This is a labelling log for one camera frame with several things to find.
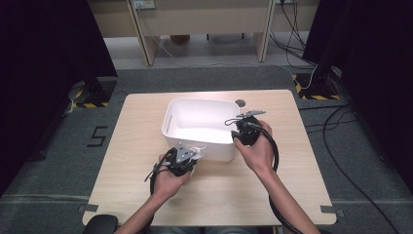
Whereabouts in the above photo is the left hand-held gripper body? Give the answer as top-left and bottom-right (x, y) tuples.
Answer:
(165, 141), (200, 178)

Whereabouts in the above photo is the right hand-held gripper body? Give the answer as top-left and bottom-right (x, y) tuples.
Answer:
(235, 110), (267, 146)

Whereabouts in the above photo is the white plastic bin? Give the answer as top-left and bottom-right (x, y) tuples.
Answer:
(161, 97), (242, 163)

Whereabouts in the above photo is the person's right hand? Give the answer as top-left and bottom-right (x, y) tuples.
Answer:
(233, 121), (277, 176)

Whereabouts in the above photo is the person's left hand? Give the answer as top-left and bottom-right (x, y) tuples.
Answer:
(152, 154), (192, 202)

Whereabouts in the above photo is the stand base with striped tape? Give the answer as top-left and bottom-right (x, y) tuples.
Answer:
(69, 76), (118, 109)
(291, 72), (342, 100)

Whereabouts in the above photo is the black office chair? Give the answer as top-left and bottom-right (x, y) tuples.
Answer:
(82, 214), (119, 234)

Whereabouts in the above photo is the grey floor tape piece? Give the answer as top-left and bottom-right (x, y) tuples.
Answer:
(320, 205), (345, 218)
(77, 204), (99, 213)

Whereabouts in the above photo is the beige wooden desk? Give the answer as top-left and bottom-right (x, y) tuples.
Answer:
(87, 0), (320, 66)

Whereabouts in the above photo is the black curtain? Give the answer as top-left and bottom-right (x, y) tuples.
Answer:
(301, 0), (413, 193)
(0, 0), (118, 196)

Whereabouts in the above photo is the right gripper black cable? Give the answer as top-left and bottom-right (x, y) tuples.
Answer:
(244, 121), (305, 234)

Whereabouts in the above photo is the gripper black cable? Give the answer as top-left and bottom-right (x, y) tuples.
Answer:
(144, 147), (178, 234)
(244, 121), (305, 234)

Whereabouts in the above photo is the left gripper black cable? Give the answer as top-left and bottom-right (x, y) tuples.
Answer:
(144, 147), (178, 234)

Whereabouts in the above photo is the bundle of black cables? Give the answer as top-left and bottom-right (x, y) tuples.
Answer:
(268, 0), (320, 70)

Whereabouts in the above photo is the long black floor cable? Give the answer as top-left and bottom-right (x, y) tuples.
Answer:
(322, 105), (400, 234)

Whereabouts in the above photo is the white wall socket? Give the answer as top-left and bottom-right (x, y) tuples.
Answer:
(132, 0), (156, 10)

